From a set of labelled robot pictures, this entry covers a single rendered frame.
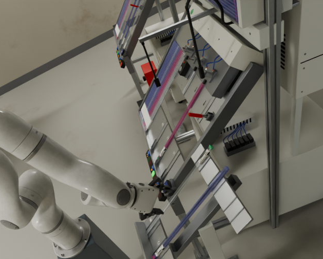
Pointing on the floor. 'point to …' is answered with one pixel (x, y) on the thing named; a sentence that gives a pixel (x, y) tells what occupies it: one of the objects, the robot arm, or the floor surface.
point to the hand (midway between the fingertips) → (164, 200)
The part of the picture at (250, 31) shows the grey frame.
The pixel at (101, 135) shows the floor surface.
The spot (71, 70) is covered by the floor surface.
